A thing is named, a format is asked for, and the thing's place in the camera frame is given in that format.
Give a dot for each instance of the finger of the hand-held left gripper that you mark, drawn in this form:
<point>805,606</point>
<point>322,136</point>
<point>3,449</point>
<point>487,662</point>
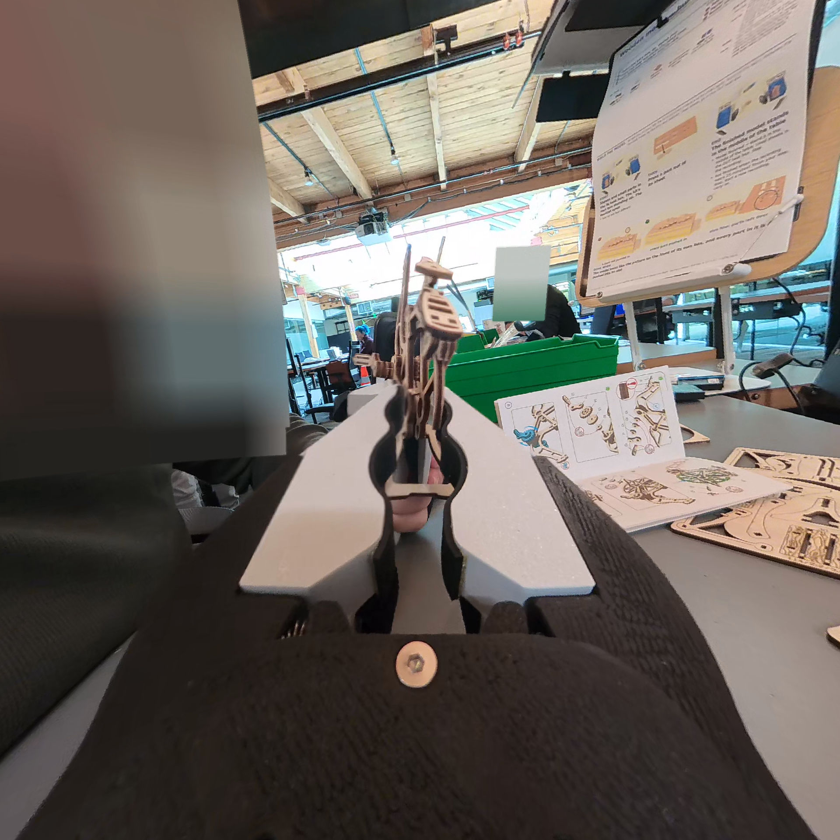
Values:
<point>364,401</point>

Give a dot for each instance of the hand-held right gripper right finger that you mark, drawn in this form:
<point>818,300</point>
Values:
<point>518,518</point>

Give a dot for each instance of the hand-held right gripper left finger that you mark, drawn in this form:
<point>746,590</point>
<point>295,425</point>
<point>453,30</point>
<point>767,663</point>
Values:
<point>321,518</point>

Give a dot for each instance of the wooden model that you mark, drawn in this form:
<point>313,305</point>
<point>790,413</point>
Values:
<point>433,315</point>

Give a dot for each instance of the large wooden parts sheet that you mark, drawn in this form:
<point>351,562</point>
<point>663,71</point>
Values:
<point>754,531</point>

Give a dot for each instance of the narrow wooden parts sheet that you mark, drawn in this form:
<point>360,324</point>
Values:
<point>787,467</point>

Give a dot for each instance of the person's left hand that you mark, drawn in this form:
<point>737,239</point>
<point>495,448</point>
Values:
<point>410,515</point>

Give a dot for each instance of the green plastic bin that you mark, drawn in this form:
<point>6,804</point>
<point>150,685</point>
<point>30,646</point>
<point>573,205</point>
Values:
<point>525,374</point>

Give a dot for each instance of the assembly instruction booklet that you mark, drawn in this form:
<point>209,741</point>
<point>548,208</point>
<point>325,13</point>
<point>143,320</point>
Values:
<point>630,420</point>

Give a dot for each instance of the ceiling projector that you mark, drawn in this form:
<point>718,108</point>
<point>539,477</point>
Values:
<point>374,228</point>

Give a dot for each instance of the dark ribbed fabric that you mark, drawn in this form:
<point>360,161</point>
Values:
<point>79,590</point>

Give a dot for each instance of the white clipboard stand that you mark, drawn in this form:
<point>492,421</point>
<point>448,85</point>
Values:
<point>724,328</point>

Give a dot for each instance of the printed instruction sheet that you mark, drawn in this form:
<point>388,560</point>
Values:
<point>709,144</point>

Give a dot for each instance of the wooden clipboard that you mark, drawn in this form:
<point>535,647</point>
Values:
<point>820,197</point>

